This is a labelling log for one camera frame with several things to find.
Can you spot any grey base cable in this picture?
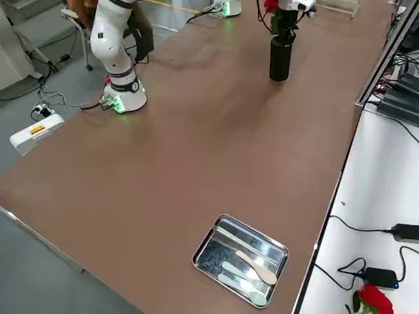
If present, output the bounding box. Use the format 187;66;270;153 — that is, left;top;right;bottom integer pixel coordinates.
42;91;111;111

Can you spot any person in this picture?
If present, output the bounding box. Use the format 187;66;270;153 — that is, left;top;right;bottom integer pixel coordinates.
126;0;155;63

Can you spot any cream wire rack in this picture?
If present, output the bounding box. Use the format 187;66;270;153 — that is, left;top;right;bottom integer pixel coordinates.
316;0;361;20

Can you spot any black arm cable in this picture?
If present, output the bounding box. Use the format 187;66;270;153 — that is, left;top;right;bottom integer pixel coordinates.
255;0;274;35

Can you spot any spare red rose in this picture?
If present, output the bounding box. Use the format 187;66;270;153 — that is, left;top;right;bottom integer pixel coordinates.
345;283;393;314

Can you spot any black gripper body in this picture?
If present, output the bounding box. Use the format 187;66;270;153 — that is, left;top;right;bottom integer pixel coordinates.
276;9;301;31

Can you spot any steel tray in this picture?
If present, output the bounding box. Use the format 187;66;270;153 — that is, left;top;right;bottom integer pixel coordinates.
191;214;291;309

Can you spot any black cylindrical vase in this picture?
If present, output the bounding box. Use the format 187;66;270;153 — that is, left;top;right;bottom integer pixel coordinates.
268;35;292;82

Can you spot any black power adapter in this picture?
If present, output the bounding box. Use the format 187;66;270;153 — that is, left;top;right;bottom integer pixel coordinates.
391;224;419;243

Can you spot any wooden spoon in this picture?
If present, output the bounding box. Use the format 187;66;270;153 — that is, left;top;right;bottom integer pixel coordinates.
234;250;278;285

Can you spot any white controller box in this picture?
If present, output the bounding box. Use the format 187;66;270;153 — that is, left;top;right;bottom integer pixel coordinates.
9;113;65;155

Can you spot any black desk cable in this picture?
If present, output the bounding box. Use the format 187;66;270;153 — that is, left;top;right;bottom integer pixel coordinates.
316;257;367;290
398;245;419;283

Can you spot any white wheeled chair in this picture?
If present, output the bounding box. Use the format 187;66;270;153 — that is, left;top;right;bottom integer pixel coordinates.
60;8;94;71

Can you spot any aluminium frame post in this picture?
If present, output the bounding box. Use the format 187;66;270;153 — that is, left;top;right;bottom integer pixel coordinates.
355;0;419;106

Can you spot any white power strip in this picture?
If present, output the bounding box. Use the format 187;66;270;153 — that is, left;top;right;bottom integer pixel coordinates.
31;103;56;118

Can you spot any red rose bouquet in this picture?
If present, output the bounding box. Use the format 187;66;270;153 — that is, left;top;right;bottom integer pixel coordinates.
263;0;286;36

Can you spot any small black box blue light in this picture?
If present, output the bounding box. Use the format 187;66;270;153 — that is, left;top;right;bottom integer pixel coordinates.
363;267;399;290

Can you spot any black adapter cable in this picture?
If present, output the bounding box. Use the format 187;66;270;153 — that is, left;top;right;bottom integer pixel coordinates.
328;215;393;234

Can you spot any black finned power brick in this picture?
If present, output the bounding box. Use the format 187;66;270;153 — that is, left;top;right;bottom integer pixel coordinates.
376;85;419;127
394;73;419;99

